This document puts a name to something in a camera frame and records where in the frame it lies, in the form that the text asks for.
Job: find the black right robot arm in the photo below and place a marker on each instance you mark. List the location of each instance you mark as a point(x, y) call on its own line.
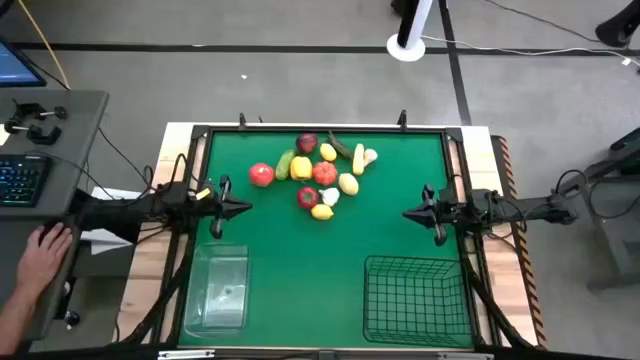
point(530, 209)

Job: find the black backlit keyboard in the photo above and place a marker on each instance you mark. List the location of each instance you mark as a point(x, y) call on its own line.
point(22, 180)

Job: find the white garlic bulb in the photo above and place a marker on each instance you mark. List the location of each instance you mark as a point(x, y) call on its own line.
point(370, 156)
point(330, 197)

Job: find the dark red onion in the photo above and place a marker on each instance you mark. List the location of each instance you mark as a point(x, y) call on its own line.
point(306, 143)

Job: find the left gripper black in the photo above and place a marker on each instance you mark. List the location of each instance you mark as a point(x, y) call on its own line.
point(219, 212)

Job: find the clear plastic bin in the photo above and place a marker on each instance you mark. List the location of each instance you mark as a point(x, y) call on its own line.
point(215, 300)

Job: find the smooth red tomato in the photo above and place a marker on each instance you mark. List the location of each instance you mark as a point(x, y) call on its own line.
point(261, 175)

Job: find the black C-clamp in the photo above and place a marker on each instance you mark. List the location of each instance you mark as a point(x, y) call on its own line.
point(40, 134)
point(30, 110)

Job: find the grey desk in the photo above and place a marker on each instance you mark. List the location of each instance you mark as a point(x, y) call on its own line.
point(75, 150)

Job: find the silver metal bracket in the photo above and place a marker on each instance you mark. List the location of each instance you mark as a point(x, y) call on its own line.
point(185, 354)

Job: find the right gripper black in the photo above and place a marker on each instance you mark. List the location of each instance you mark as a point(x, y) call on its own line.
point(452, 212)

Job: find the yellow corn cob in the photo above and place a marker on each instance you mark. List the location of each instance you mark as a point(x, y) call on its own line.
point(358, 160)

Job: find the orange black hazard tape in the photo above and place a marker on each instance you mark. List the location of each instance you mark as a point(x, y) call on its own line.
point(529, 280)

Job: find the ribbed orange-red tomato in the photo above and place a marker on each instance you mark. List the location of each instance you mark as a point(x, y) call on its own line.
point(325, 173)

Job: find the green cucumber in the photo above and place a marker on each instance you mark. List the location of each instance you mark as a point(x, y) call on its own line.
point(285, 165)

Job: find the yellow bell pepper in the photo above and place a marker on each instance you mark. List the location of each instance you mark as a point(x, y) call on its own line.
point(301, 168)

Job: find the wooden table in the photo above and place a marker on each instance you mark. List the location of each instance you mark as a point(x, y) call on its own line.
point(145, 280)

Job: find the green table mat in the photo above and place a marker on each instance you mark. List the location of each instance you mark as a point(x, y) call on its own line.
point(310, 280)

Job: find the red apple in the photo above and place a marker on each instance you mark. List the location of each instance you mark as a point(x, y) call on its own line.
point(307, 197)

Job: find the computer monitor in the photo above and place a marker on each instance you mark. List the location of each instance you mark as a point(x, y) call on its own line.
point(15, 67)

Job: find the person's forearm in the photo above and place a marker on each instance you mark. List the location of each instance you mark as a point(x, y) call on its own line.
point(15, 320)

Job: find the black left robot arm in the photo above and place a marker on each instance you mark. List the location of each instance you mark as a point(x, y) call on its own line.
point(125, 212)

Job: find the black frame clamp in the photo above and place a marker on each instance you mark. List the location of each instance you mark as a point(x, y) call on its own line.
point(242, 121)
point(402, 119)

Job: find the black round knob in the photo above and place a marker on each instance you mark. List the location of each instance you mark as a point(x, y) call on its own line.
point(72, 318)

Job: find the white paper sheet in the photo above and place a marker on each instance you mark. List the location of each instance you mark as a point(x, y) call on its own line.
point(107, 245)

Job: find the black stand foot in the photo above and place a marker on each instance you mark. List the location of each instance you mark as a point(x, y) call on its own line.
point(620, 27)

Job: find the dark green jalapeno pepper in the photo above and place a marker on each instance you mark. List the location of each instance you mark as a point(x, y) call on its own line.
point(340, 146)

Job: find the black metal table frame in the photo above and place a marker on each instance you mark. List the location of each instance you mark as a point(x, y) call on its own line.
point(325, 128)

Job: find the person's hand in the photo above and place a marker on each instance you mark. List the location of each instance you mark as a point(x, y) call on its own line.
point(42, 260)

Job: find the pale yellow potato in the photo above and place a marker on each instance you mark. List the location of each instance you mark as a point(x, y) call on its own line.
point(348, 184)

